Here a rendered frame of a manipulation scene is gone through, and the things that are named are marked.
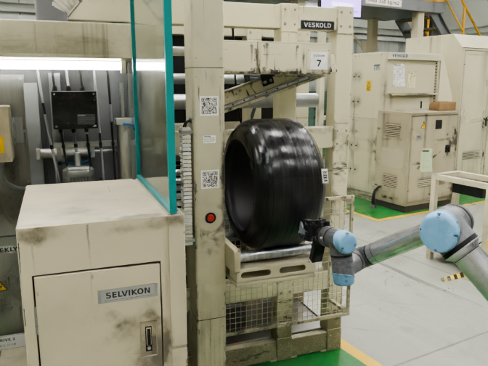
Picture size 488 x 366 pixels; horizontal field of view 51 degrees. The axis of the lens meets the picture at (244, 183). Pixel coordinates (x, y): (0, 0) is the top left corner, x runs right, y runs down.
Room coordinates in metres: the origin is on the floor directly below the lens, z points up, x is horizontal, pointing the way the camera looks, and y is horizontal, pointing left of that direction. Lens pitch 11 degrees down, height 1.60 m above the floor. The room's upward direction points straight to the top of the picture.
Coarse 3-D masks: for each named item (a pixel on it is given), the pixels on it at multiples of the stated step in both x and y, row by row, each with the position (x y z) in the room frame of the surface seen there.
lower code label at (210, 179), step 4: (204, 172) 2.00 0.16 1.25; (208, 172) 2.01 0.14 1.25; (212, 172) 2.02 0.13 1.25; (216, 172) 2.02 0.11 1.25; (204, 176) 2.00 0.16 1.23; (208, 176) 2.01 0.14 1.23; (212, 176) 2.02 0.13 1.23; (216, 176) 2.02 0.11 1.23; (204, 180) 2.00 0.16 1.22; (208, 180) 2.01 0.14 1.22; (212, 180) 2.02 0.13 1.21; (216, 180) 2.02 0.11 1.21; (204, 184) 2.00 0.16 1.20; (208, 184) 2.01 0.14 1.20; (212, 184) 2.02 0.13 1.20; (216, 184) 2.02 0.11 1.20; (204, 188) 2.00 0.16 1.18; (208, 188) 2.01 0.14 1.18
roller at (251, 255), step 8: (264, 248) 2.04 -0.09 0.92; (272, 248) 2.04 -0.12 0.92; (280, 248) 2.05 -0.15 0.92; (288, 248) 2.06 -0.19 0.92; (296, 248) 2.07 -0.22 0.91; (304, 248) 2.08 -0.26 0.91; (240, 256) 1.98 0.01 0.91; (248, 256) 1.99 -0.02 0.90; (256, 256) 2.00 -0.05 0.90; (264, 256) 2.01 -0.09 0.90; (272, 256) 2.03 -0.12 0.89; (280, 256) 2.04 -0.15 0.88
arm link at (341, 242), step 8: (328, 232) 1.72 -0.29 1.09; (336, 232) 1.68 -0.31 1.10; (344, 232) 1.65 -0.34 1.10; (328, 240) 1.69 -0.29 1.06; (336, 240) 1.65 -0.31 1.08; (344, 240) 1.64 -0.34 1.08; (352, 240) 1.65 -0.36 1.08; (336, 248) 1.65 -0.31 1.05; (344, 248) 1.64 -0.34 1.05; (352, 248) 1.65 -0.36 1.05
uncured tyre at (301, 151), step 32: (256, 128) 2.06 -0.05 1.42; (288, 128) 2.08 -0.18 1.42; (224, 160) 2.31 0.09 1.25; (256, 160) 1.96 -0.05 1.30; (288, 160) 1.96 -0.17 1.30; (320, 160) 2.03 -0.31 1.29; (224, 192) 2.31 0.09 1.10; (256, 192) 1.95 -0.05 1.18; (288, 192) 1.92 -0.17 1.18; (320, 192) 1.97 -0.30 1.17; (256, 224) 1.96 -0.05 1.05; (288, 224) 1.95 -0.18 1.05
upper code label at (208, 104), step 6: (204, 96) 2.01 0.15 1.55; (210, 96) 2.01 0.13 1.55; (216, 96) 2.02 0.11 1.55; (204, 102) 2.01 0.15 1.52; (210, 102) 2.01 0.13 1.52; (216, 102) 2.02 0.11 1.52; (204, 108) 2.01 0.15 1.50; (210, 108) 2.01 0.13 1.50; (216, 108) 2.02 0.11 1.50; (204, 114) 2.01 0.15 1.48; (210, 114) 2.01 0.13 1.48; (216, 114) 2.02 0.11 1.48
